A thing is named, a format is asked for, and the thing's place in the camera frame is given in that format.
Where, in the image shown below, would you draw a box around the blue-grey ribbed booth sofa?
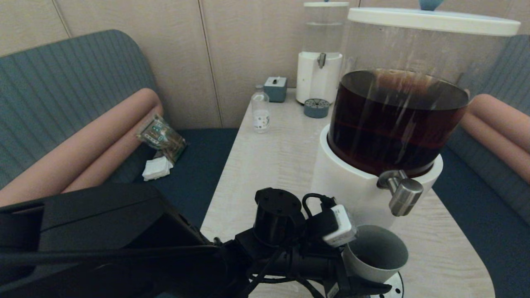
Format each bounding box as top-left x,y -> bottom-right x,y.
431,34 -> 530,298
0,29 -> 241,298

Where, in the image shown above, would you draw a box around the white folded napkins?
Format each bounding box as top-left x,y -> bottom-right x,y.
142,156 -> 174,181

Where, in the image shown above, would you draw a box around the grey perforated drip tray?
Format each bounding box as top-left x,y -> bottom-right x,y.
371,271 -> 405,298
304,98 -> 330,119

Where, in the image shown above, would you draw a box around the grey plastic cup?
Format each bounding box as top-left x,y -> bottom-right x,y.
342,225 -> 409,284

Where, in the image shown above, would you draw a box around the small grey box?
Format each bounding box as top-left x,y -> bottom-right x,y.
264,76 -> 288,103

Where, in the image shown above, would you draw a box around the clear plastic bottle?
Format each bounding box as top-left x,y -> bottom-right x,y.
251,84 -> 270,133

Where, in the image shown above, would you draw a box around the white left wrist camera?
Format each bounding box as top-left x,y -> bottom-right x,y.
322,204 -> 357,248

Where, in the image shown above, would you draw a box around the water-filled drink dispenser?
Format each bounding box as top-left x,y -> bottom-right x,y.
296,2 -> 349,105

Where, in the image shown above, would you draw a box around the pink cylindrical bolster cushion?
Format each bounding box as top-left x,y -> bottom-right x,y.
0,87 -> 163,207
62,106 -> 164,194
460,113 -> 530,185
468,94 -> 530,153

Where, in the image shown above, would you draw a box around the navy seat cushion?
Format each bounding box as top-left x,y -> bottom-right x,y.
104,129 -> 240,230
433,147 -> 530,298

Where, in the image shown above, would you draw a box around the tea-filled drink dispenser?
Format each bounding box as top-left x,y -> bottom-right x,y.
310,7 -> 521,230

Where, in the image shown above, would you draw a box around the green snack bag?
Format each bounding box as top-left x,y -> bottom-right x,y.
136,115 -> 188,163

